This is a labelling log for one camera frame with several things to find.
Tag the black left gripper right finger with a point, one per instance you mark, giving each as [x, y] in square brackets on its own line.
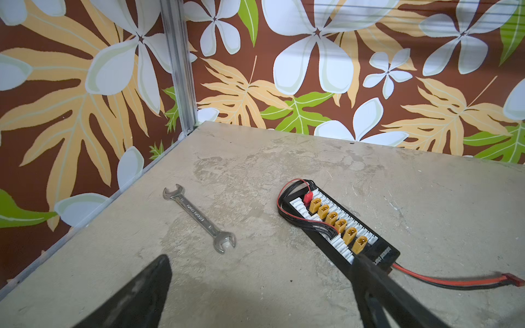
[377, 296]

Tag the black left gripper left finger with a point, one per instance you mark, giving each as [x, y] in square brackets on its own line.
[139, 303]

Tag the black battery charging board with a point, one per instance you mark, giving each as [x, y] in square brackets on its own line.
[337, 232]

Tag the silver open-end wrench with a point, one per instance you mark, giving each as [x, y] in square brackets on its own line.
[219, 236]

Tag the aluminium frame post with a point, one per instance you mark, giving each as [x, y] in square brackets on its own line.
[175, 28]

